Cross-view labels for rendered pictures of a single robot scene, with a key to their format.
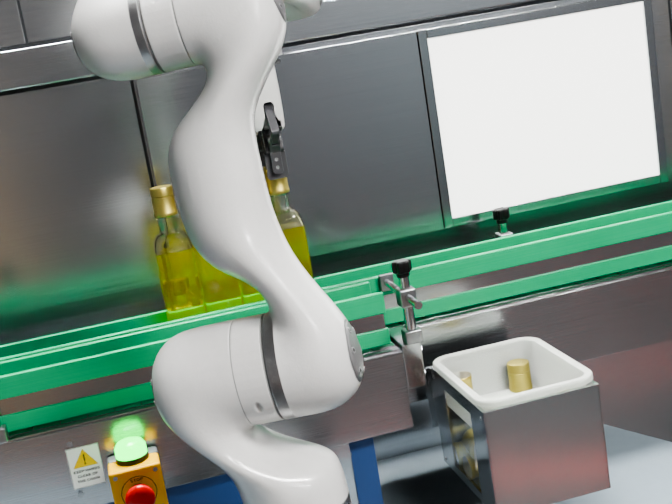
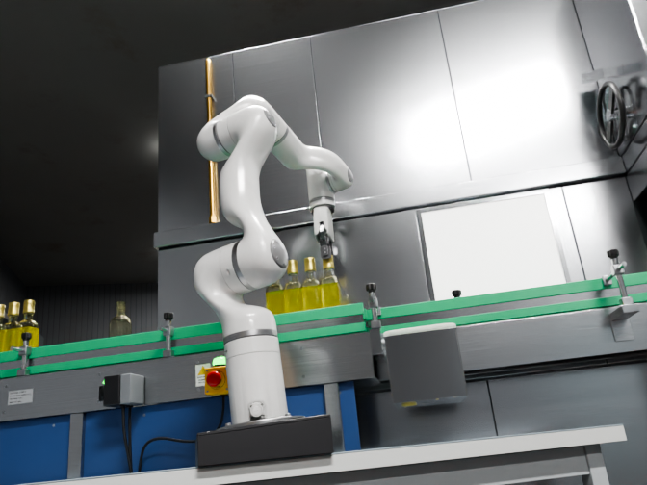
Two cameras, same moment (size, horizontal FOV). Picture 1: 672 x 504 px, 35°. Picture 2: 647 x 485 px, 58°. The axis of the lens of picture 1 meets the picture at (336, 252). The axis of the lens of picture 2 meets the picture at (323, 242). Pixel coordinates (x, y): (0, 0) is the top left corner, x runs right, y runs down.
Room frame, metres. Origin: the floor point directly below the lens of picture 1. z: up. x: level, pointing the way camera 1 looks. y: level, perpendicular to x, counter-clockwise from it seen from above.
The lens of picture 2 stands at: (0.01, -0.53, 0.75)
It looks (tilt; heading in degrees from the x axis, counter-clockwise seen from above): 20 degrees up; 21
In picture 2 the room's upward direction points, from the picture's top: 6 degrees counter-clockwise
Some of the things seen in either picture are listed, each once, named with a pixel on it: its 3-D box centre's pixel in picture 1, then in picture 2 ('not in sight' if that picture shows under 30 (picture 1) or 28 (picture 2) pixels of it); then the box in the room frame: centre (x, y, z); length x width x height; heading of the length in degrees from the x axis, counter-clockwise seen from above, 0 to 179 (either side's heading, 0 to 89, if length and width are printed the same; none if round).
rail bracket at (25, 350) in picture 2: not in sight; (19, 353); (1.28, 0.94, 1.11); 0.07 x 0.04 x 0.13; 12
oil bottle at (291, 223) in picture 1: (292, 274); (332, 310); (1.64, 0.07, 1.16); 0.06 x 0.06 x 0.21; 11
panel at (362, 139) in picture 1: (417, 133); (417, 259); (1.83, -0.17, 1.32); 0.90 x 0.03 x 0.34; 102
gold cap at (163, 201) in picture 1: (163, 200); not in sight; (1.61, 0.24, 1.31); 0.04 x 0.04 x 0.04
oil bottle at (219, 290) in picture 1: (220, 290); (296, 315); (1.62, 0.19, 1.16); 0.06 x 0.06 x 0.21; 12
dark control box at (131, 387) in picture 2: not in sight; (123, 392); (1.33, 0.60, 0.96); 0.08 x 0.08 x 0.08; 12
